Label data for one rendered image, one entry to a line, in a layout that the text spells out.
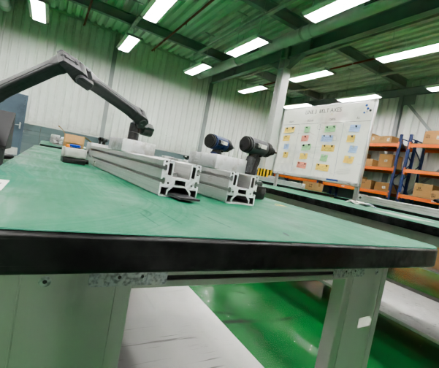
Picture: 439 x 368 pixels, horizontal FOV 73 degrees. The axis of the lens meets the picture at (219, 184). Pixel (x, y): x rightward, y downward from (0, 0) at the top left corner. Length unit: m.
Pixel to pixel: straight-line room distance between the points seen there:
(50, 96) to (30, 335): 12.11
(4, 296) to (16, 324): 0.04
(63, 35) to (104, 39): 1.36
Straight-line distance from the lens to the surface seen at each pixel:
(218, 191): 0.82
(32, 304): 0.45
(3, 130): 1.61
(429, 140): 11.07
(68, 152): 1.28
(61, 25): 12.99
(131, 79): 12.95
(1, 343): 0.48
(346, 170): 3.83
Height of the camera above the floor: 0.87
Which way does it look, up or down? 3 degrees down
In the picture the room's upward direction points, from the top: 11 degrees clockwise
